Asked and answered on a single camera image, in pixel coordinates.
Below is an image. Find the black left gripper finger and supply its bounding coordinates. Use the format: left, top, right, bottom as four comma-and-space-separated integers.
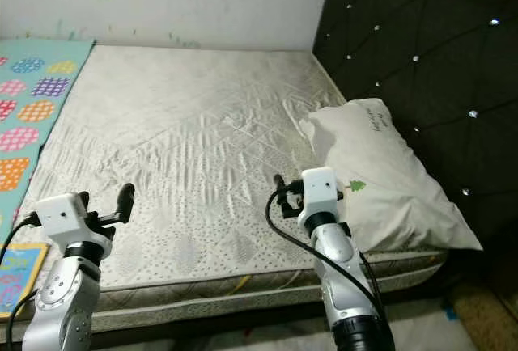
116, 183, 137, 224

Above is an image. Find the white pillow with tree print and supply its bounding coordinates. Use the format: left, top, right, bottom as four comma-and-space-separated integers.
299, 98, 484, 253

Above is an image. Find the blue children's picture book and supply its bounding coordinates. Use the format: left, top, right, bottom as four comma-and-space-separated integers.
0, 242, 49, 319

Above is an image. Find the white quilted mattress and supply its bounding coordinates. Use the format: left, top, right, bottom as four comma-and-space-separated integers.
12, 44, 450, 336

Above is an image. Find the turquoise heart print mat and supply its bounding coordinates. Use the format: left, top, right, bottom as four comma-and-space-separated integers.
0, 37, 96, 239

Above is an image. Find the black tufted headboard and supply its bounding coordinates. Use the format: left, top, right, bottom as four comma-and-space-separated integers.
312, 0, 518, 247

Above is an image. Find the brown textured rug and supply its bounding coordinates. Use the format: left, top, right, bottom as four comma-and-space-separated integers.
449, 282, 518, 351

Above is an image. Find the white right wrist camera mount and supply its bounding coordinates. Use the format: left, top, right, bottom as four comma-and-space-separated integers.
297, 167, 342, 235

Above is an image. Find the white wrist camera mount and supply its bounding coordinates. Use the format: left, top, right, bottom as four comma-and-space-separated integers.
297, 167, 342, 235
36, 192, 110, 259

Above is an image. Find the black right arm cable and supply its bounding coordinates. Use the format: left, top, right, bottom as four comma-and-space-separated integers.
265, 193, 389, 344

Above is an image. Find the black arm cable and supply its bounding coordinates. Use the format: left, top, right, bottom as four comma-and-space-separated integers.
0, 214, 45, 351
265, 193, 389, 344

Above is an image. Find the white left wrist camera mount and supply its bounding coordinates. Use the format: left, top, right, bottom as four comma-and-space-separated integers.
36, 192, 110, 259

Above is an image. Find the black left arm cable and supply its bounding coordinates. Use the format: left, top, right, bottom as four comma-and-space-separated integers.
0, 214, 45, 351

